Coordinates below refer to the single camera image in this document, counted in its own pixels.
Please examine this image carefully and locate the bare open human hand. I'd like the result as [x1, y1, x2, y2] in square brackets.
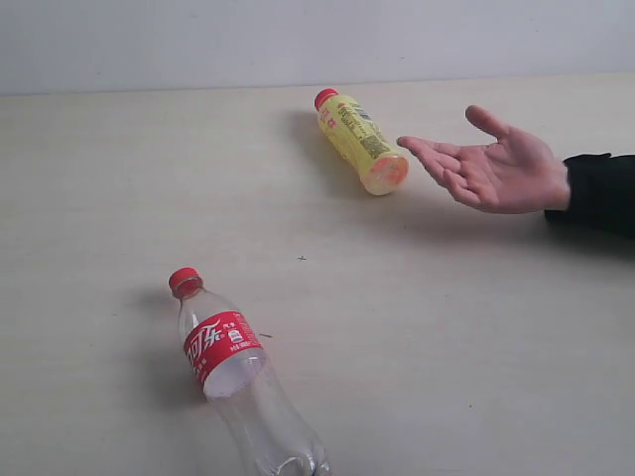
[397, 105, 572, 214]

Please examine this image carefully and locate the clear cola bottle red label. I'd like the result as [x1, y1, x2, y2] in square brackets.
[169, 268, 332, 475]

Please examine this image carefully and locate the yellow bottle with red cap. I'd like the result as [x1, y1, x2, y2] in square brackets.
[314, 88, 409, 196]

